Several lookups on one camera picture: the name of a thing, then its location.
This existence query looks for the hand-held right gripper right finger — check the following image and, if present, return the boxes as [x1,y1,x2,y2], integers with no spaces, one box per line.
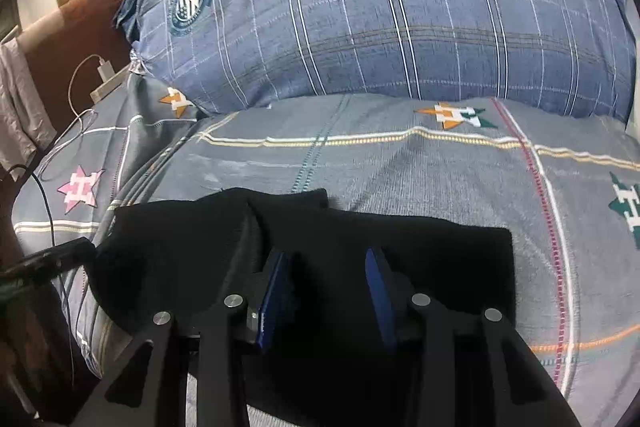
[364,247,583,427]

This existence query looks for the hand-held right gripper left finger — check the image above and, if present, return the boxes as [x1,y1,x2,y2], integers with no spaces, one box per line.
[70,249,297,427]

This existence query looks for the black pants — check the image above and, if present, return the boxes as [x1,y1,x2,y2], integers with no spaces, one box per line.
[87,187,516,427]

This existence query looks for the grey star print bed sheet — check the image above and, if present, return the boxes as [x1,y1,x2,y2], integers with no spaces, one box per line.
[12,72,640,427]

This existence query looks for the black phone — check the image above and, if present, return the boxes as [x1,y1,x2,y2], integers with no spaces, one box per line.
[0,237,97,280]

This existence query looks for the beige power strip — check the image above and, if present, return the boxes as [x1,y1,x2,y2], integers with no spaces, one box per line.
[90,74,128,102]

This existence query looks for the blue plaid pillow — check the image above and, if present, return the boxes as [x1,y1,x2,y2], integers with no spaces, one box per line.
[115,0,638,122]

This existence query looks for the grey hanging cloth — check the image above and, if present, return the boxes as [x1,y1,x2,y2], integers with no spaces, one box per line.
[0,39,57,170]

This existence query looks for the brown wooden headboard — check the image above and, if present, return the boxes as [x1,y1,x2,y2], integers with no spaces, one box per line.
[20,0,136,148]

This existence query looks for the black cable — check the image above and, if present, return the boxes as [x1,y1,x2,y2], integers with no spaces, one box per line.
[0,164,76,388]

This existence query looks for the white charger with cable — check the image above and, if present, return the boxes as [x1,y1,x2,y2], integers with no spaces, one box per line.
[37,53,117,182]

